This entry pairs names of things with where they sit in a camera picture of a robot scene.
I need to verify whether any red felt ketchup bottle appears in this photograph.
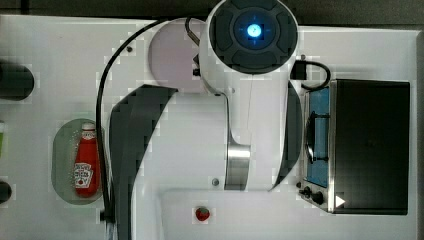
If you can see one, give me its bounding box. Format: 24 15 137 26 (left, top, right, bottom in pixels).
73 122 100 198

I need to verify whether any green white bottle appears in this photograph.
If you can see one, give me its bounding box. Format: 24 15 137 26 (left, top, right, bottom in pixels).
0 121 5 156

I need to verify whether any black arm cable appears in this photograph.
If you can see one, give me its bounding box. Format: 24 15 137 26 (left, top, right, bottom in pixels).
95 18 174 224

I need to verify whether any dark grey cup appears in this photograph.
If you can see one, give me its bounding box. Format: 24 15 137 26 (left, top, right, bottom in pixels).
0 181 12 204

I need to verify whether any green oval strainer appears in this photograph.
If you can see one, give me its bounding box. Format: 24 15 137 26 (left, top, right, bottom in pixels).
51 119 102 205

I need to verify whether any red toy strawberry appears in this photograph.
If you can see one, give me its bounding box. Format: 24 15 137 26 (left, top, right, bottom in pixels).
195 207 211 222

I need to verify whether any lilac round plate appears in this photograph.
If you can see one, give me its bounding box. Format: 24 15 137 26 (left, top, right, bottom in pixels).
148 18 205 93

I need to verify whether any black toaster oven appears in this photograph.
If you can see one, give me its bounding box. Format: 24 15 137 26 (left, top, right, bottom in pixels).
297 79 410 215

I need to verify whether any black round pot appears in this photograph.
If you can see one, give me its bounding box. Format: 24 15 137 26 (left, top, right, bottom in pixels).
0 61 35 101

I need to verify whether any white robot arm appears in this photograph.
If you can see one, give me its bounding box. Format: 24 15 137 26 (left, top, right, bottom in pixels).
199 0 302 191

